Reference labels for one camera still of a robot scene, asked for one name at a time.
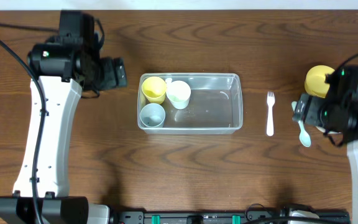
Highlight grey plastic cup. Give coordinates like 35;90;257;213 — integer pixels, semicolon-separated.
140;103;166;128

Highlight cream plastic cup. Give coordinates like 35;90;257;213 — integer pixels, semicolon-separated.
166;81;191;110

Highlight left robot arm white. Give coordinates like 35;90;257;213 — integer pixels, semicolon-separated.
0;43;127;223

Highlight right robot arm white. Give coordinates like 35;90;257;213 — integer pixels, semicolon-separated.
292;92;358;223

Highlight clear plastic container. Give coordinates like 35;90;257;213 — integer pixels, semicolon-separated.
137;73;244;134

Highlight white plastic bowl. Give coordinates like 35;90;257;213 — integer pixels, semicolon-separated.
316;126;338;134

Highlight yellow plastic bowl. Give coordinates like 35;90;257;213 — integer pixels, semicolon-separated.
305;65;334;98

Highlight pale green plastic spoon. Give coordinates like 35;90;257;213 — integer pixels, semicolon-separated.
291;101;312;148

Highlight white plastic fork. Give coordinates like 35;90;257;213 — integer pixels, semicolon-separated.
266;91;275;136

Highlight yellow plastic cup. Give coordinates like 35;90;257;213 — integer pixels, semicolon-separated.
141;77;167;104

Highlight black mounting rail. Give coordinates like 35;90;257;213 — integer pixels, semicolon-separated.
108;210;351;224

